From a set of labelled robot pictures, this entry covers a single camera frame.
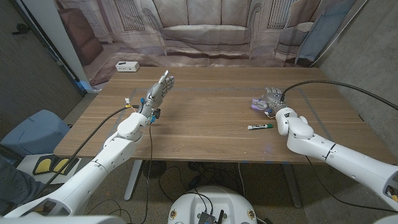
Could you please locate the yellow foot pedal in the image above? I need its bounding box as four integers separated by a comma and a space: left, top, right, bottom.
32, 154, 53, 175
52, 156, 80, 175

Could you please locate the black floor cable bundle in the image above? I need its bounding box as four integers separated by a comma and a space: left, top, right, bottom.
158, 161, 245, 203

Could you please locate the black round floor fan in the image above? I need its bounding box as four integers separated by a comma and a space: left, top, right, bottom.
142, 160, 167, 180

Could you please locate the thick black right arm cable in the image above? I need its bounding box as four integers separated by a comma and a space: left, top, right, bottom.
281, 80, 398, 111

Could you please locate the white robot torso base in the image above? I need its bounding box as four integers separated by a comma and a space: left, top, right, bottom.
167, 185, 258, 224

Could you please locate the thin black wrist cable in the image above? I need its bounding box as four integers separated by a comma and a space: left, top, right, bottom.
306, 155, 398, 214
116, 123, 154, 224

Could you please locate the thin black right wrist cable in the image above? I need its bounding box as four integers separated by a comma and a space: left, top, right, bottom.
306, 155, 398, 214

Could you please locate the thin black left wrist cable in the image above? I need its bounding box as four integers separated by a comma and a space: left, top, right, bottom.
116, 123, 154, 224

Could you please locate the white marker with green cap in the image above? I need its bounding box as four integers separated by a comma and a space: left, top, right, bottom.
247, 123, 274, 131

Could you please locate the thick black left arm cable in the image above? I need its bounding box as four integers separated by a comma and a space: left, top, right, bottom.
34, 104, 139, 194

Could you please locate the white table leg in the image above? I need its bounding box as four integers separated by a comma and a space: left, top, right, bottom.
281, 163, 303, 208
124, 160, 144, 202

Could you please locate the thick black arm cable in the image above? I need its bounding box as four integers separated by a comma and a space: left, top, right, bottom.
281, 80, 398, 111
34, 104, 139, 194

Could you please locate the printed sofa room backdrop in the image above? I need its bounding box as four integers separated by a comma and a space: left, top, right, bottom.
54, 0, 368, 86

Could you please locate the purple sticky note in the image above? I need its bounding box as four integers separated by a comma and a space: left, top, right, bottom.
250, 98, 267, 110

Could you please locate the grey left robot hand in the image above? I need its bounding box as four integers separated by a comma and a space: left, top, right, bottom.
138, 70, 175, 116

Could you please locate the person in dark grey clothing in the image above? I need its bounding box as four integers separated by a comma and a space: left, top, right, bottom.
0, 154, 47, 214

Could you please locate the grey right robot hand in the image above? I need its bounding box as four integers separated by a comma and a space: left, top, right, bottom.
252, 86, 289, 114

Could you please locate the small white electronics box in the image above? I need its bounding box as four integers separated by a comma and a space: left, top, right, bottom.
115, 60, 141, 73

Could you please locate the blue upholstered chair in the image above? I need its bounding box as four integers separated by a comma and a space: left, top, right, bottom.
0, 109, 72, 158

